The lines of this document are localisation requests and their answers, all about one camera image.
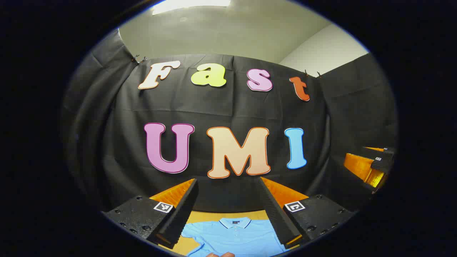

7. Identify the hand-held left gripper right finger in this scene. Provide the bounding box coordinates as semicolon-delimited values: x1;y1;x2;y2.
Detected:
258;176;357;250

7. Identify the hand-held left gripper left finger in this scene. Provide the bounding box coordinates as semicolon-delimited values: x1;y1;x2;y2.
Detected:
102;178;199;250

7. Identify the light blue T-shirt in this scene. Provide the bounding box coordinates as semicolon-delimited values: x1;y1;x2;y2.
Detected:
181;217;288;257

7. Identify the black backdrop cloth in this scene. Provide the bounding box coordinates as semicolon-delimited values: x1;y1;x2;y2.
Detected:
61;29;398;215

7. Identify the ceiling light panel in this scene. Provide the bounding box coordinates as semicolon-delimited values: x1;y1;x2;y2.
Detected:
152;0;232;15

